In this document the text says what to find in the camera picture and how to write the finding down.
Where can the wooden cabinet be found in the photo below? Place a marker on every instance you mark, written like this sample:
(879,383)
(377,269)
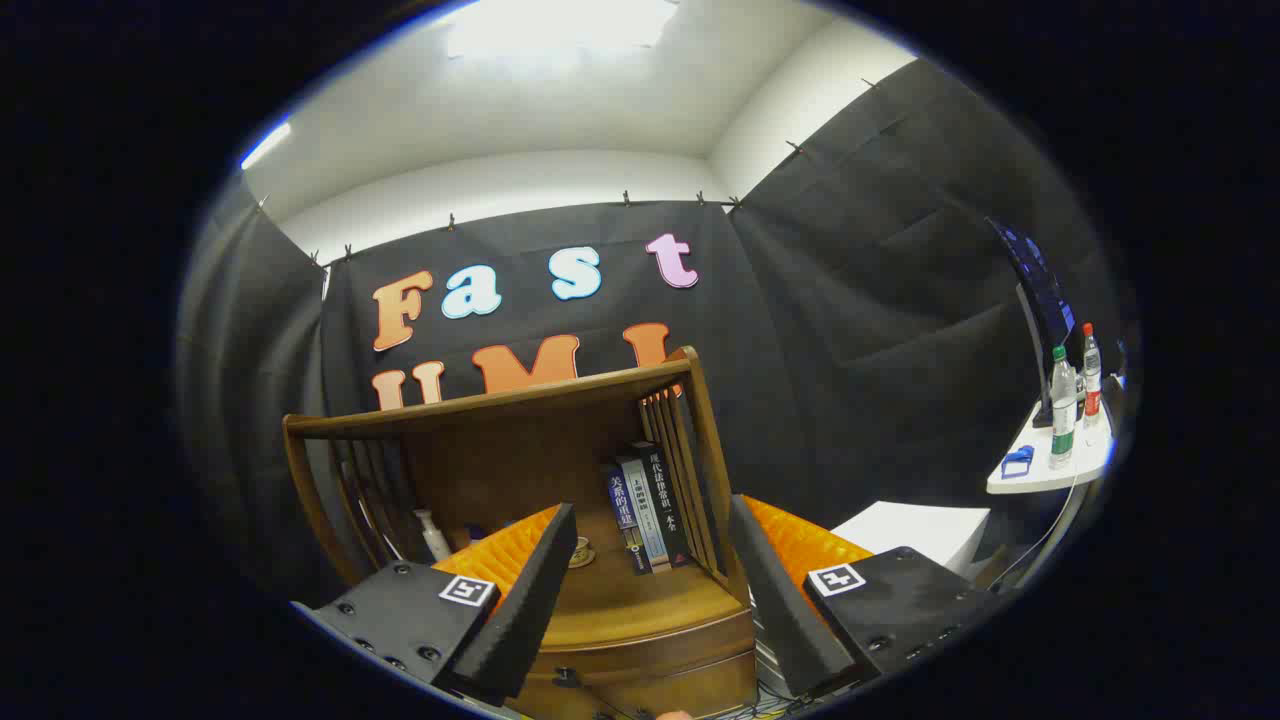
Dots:
(520,440)

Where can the white pump bottle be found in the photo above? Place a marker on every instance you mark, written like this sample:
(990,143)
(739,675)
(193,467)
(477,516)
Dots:
(433,540)

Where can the wooden countertop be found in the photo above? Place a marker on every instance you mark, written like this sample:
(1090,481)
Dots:
(640,610)

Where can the red label water bottle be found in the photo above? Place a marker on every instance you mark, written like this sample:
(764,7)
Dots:
(1091,385)

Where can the green label water bottle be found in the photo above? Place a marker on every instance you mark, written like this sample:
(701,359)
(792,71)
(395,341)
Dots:
(1062,410)

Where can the beige lidded tea cup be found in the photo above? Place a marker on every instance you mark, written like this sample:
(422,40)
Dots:
(580,553)

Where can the black computer monitor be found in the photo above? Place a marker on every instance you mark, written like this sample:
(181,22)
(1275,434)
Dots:
(1040,290)

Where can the white side table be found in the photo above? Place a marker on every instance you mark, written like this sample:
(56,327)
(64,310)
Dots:
(1040,480)

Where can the white spine book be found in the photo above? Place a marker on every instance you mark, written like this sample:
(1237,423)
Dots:
(645,505)

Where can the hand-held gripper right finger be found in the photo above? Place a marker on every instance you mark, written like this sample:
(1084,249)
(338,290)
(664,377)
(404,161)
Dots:
(775,590)

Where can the small blue object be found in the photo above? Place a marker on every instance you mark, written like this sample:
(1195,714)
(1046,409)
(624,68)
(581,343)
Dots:
(1017,463)

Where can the ceiling light panel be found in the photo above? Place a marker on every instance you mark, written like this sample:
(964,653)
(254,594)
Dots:
(560,25)

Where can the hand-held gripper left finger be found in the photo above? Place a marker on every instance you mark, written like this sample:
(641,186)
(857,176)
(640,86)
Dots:
(535,590)

